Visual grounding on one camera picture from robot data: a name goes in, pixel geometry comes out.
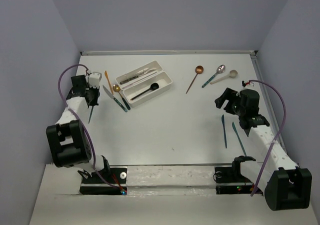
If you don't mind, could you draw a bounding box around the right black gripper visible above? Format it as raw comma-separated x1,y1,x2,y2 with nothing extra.
214,87,245,117

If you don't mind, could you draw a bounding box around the teal plastic spoon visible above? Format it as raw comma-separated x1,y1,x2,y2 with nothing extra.
88,106,95,124

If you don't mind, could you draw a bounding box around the steel knife teal handle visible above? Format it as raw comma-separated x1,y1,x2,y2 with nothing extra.
102,85,128,113

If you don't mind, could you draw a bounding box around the steel knife dark handle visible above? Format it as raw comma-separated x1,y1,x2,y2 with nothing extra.
120,68,149,85

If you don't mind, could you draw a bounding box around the black measuring spoon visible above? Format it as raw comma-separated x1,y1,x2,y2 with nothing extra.
130,82,160,101

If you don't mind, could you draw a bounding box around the pink handled steak knife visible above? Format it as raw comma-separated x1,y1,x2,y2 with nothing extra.
121,70,157,89

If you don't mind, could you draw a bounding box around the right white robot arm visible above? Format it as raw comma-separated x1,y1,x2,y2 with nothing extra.
213,88,312,211

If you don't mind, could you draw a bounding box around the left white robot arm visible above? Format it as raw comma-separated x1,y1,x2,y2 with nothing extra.
46,72,112,183

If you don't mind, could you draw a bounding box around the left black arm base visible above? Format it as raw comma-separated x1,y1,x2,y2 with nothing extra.
77,156,128,196

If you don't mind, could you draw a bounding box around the beige measuring spoon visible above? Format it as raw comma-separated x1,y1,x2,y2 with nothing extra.
210,70,238,85

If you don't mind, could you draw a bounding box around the teal plastic knife left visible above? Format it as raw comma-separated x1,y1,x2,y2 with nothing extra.
221,114,228,149

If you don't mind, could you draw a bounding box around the teal plastic knife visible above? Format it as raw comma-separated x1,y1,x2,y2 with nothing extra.
221,114,228,149
231,122,247,156

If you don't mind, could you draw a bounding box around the orange plastic knife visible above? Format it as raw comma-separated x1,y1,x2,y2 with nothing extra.
104,70,114,95

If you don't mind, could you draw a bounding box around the teal plastic knife right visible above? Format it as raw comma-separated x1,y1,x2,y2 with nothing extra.
231,122,247,156

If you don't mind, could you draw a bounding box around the copper round spoon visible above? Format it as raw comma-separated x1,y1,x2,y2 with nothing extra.
185,65,204,94

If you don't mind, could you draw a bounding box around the white front utensil tray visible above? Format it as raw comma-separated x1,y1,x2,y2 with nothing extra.
122,71,173,108

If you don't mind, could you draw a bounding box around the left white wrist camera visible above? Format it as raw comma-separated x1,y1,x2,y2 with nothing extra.
88,72,102,89

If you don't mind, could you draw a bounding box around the gold spoon teal handle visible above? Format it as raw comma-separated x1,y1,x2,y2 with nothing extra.
112,84,131,110

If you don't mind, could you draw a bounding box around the silver spoon teal handle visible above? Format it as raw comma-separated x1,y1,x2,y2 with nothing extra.
201,64,226,88

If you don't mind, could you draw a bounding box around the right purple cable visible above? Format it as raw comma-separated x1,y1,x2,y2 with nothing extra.
247,79,287,197

